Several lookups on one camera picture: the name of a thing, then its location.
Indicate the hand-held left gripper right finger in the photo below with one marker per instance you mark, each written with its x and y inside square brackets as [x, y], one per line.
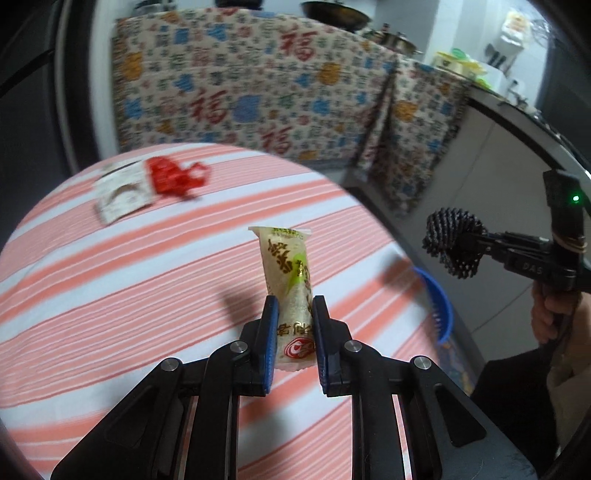
[323, 341]

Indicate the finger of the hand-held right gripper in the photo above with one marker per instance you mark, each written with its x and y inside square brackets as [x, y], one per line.
[493, 257]
[508, 241]

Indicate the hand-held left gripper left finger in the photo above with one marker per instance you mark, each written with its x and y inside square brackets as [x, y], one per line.
[270, 341]

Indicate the black foam net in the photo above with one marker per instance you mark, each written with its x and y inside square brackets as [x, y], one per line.
[445, 230]

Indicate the pale green snack packet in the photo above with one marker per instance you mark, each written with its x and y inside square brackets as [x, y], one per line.
[288, 277]

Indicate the blue plastic basket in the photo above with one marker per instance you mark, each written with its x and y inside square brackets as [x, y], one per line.
[441, 304]

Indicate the person's right forearm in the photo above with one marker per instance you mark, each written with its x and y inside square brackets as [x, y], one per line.
[570, 392]

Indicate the person's right hand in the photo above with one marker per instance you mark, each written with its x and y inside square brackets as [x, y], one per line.
[547, 309]

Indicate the white knife block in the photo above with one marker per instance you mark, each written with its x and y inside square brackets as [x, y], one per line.
[505, 53]

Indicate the green and yellow containers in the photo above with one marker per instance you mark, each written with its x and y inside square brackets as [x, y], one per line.
[459, 64]

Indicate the red plastic wrapper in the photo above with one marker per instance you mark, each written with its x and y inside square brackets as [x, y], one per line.
[168, 177]

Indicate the white flat wrapper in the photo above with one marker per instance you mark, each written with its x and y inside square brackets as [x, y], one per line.
[122, 194]

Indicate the metal pot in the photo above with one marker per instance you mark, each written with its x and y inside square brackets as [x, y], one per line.
[395, 40]

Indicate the printed patterned cloth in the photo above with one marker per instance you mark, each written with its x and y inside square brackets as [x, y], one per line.
[231, 69]

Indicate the black wok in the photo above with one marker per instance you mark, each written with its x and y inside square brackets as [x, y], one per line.
[337, 14]

